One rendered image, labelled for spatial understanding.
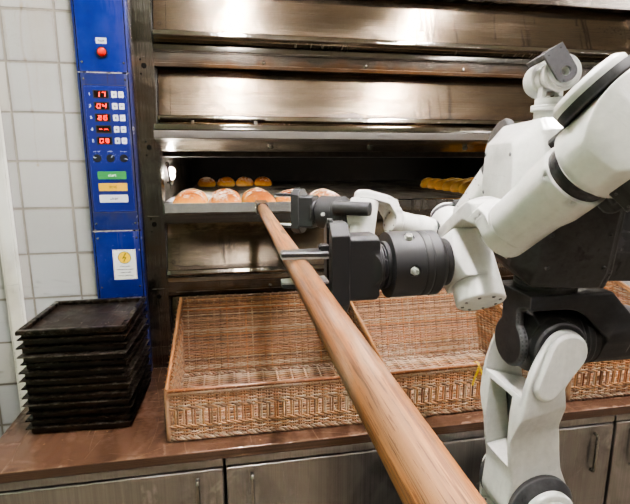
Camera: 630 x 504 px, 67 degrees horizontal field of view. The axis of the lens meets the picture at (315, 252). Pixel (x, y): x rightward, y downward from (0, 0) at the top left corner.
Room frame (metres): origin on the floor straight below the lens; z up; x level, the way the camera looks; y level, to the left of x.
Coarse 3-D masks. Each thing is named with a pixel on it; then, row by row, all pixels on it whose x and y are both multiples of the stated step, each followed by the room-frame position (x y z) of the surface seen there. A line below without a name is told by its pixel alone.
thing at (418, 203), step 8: (400, 200) 1.79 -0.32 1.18; (408, 200) 1.79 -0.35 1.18; (416, 200) 1.80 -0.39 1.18; (424, 200) 1.80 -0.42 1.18; (432, 200) 1.81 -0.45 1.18; (440, 200) 1.82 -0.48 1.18; (448, 200) 1.82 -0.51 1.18; (408, 208) 1.79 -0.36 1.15; (416, 208) 1.80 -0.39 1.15; (424, 208) 1.80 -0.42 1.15; (432, 208) 1.81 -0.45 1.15
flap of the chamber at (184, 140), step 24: (168, 144) 1.58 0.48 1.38; (192, 144) 1.59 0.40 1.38; (216, 144) 1.60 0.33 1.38; (240, 144) 1.61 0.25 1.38; (264, 144) 1.62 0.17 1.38; (288, 144) 1.64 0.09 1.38; (312, 144) 1.65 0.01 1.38; (336, 144) 1.66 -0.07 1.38; (360, 144) 1.68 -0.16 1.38; (384, 144) 1.69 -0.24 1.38; (408, 144) 1.70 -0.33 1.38; (432, 144) 1.72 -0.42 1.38; (456, 144) 1.73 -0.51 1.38; (480, 144) 1.75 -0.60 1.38
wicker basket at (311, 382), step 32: (192, 320) 1.59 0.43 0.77; (224, 320) 1.61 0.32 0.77; (256, 320) 1.63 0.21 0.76; (288, 320) 1.64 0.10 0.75; (192, 352) 1.56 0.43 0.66; (224, 352) 1.58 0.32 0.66; (256, 352) 1.60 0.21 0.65; (288, 352) 1.62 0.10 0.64; (320, 352) 1.63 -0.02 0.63; (192, 384) 1.47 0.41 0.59; (224, 384) 1.47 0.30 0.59; (256, 384) 1.19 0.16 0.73; (288, 384) 1.21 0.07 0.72; (320, 384) 1.23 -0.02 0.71; (192, 416) 1.16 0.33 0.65; (224, 416) 1.27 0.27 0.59; (256, 416) 1.27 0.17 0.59; (288, 416) 1.21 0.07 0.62; (320, 416) 1.23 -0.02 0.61; (352, 416) 1.24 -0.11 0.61
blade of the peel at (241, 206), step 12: (168, 204) 1.36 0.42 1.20; (180, 204) 1.36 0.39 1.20; (192, 204) 1.37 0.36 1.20; (204, 204) 1.38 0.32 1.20; (216, 204) 1.38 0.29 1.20; (228, 204) 1.39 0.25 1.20; (240, 204) 1.39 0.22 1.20; (252, 204) 1.40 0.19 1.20; (276, 204) 1.41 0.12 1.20; (288, 204) 1.42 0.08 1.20
